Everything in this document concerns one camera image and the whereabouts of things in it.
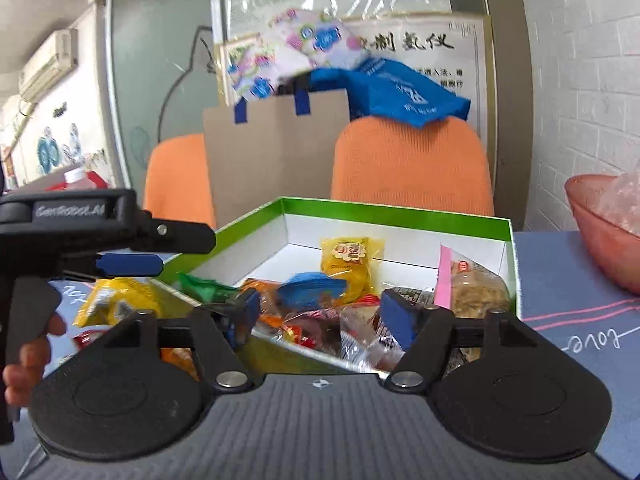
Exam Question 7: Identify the pink-edged clear nut packet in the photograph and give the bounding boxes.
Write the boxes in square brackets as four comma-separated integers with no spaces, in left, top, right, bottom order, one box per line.
[434,244,512,322]

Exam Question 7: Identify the pink plastic bowl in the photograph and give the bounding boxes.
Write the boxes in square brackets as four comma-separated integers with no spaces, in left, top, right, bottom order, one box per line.
[565,175,640,296]

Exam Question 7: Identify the blue striped tablecloth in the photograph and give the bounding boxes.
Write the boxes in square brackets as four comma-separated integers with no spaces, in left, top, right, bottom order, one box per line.
[0,232,640,480]

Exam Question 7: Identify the framed white sign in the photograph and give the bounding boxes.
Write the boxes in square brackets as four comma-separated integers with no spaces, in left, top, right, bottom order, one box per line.
[214,12,495,147]

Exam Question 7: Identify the clear plastic wrappers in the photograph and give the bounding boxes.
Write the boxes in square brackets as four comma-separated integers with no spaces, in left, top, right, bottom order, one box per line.
[597,170,640,237]

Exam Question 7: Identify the small yellow snack packet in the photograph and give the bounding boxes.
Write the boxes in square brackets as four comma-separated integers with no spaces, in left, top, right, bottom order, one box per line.
[320,237,386,306]

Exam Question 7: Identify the white air conditioner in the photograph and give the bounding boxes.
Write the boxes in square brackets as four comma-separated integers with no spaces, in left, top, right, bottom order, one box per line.
[19,29,79,103]

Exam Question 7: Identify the leaf print orange packet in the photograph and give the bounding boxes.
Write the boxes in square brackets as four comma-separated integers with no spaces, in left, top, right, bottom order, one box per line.
[160,347,201,381]

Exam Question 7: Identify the floral cloth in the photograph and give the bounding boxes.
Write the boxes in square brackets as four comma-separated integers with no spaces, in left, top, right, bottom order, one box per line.
[225,7,362,107]

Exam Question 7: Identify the person's left hand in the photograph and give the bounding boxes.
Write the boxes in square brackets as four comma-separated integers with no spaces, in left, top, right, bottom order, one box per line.
[2,311,67,407]

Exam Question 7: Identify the brown cardboard box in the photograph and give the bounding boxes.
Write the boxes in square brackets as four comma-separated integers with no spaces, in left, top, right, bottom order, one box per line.
[202,91,351,231]

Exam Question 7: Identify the blue white wall decoration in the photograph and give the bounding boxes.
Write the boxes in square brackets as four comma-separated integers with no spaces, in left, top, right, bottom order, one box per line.
[35,122,85,172]

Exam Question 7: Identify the yellow snack bag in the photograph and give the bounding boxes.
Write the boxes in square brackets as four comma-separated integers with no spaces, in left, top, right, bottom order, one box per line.
[74,277,167,332]

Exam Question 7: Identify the blue bag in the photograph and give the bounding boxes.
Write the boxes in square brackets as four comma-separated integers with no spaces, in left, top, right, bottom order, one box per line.
[309,57,472,128]

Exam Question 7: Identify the orange chair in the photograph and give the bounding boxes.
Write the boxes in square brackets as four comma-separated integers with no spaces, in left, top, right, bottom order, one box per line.
[330,116,496,218]
[144,134,217,229]

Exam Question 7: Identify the blue snack packet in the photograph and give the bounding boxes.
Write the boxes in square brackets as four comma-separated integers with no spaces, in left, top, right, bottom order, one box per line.
[277,272,348,311]

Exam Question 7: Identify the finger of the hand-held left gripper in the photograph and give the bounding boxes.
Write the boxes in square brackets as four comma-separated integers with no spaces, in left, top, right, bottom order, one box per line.
[135,210,217,255]
[62,254,165,278]

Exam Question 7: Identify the red clear snack packet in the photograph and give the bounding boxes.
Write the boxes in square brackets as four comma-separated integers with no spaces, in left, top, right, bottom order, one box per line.
[282,310,346,353]

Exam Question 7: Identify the orange clear cracker packet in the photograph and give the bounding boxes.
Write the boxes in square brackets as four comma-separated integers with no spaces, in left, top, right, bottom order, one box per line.
[242,280,292,332]

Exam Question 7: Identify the green white cardboard box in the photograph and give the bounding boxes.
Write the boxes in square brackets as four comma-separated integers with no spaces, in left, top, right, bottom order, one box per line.
[150,196,521,376]

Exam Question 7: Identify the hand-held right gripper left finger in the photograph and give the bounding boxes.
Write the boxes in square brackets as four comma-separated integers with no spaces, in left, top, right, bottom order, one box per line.
[100,290,262,394]

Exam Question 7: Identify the brown clear snack packet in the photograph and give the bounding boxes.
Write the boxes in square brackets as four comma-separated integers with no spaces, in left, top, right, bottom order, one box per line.
[340,286,441,368]

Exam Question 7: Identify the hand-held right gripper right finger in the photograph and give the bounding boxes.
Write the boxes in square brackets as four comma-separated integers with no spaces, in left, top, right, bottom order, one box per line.
[381,290,543,392]

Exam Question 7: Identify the red cracker box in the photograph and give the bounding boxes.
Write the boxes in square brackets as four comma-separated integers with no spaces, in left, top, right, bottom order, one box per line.
[47,170,117,192]

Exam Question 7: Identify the green candy packet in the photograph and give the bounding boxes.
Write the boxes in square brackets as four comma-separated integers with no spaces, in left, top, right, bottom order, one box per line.
[177,272,237,305]

